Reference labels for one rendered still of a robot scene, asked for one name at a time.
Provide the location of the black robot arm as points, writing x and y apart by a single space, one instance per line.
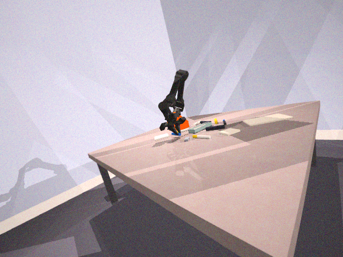
170 100

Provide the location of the white keyboard with letter keys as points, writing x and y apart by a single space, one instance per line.
200 127

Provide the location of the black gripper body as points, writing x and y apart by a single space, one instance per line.
172 121

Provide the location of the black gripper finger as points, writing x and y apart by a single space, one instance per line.
178 127
172 128

